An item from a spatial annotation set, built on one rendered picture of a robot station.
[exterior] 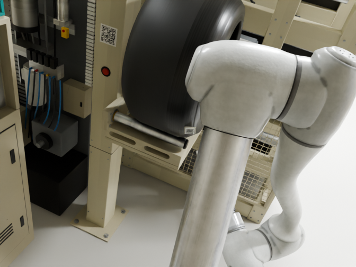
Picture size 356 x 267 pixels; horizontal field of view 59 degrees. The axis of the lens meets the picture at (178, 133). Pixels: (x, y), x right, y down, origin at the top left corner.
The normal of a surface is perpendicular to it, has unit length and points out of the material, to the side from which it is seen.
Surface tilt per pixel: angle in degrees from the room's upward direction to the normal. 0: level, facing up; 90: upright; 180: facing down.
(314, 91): 72
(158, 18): 49
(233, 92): 67
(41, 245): 0
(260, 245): 19
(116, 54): 90
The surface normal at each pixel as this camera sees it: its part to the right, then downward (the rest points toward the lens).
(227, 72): -0.13, 0.18
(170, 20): -0.12, -0.17
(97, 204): -0.36, 0.50
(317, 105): 0.00, 0.57
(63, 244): 0.20, -0.79
